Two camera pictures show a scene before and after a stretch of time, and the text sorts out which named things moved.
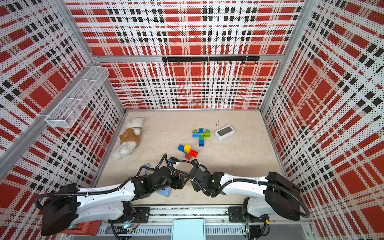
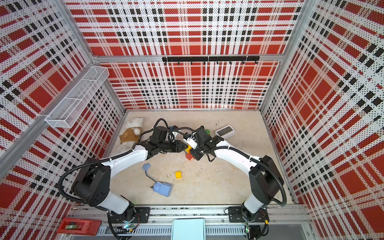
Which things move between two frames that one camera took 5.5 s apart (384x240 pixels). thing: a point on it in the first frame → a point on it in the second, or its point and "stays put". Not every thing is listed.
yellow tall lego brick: x=187 y=148 stays put
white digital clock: x=224 y=133 stays put
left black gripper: x=181 y=184 → x=177 y=146
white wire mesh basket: x=64 y=114 stays put
